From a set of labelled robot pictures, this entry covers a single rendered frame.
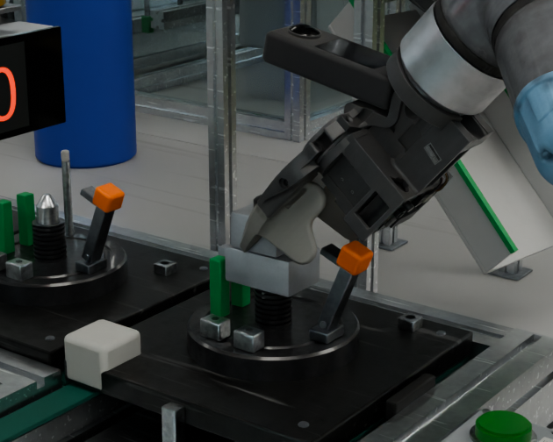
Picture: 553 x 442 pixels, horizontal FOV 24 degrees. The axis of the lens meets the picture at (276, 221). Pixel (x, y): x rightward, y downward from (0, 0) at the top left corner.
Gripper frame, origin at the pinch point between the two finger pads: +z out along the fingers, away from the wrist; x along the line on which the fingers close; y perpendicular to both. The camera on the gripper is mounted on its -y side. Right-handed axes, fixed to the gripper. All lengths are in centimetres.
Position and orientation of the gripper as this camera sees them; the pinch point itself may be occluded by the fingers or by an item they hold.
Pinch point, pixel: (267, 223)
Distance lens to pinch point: 101.4
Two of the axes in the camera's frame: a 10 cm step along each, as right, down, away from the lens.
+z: -5.4, 5.8, 6.1
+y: 6.1, 7.7, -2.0
